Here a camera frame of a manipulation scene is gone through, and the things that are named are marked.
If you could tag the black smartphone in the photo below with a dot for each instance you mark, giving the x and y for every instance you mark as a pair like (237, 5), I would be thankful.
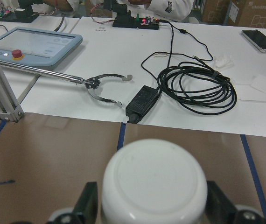
(256, 38)

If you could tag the black power adapter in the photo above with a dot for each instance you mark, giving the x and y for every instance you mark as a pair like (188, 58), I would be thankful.
(140, 105)

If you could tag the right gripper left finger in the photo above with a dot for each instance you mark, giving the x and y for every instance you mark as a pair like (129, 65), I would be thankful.
(87, 204)

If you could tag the cardboard box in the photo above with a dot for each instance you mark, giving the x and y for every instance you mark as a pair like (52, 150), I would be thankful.
(247, 13)

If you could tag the white ikea cup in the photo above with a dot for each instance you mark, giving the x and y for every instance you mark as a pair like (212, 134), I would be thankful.
(153, 182)

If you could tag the person in white shirt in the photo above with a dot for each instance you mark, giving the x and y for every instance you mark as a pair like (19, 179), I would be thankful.
(174, 10)

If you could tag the black electronics board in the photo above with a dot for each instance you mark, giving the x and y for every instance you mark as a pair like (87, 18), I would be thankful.
(127, 21)

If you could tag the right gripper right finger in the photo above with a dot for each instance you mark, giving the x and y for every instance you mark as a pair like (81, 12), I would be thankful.
(218, 206)

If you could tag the reacher grabber tool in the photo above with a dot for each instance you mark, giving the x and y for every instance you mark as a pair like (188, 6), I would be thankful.
(91, 84)

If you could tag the teach pendant tablet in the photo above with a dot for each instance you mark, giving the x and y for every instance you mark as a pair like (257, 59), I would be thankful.
(36, 47)

